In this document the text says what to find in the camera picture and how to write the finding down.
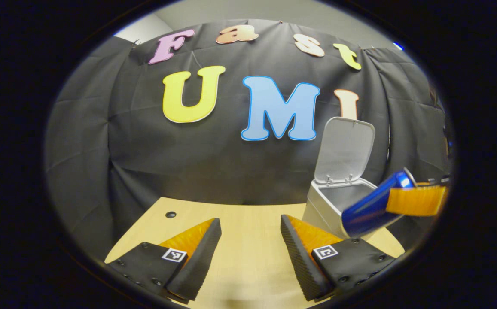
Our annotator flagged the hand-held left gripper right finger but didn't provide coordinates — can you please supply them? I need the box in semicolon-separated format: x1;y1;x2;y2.
280;214;398;302

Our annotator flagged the blue pop can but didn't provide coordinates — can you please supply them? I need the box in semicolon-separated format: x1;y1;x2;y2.
341;167;418;239

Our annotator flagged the wooden desktop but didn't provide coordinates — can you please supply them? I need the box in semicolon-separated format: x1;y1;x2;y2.
104;197;406;309

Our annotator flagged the white desktop garbage bin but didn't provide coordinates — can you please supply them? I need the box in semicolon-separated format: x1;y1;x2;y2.
302;117;388;242

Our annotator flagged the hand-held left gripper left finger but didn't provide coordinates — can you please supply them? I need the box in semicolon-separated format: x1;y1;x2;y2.
105;218;223;302

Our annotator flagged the black backdrop cloth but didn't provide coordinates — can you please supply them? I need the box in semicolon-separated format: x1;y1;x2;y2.
44;19;453;262

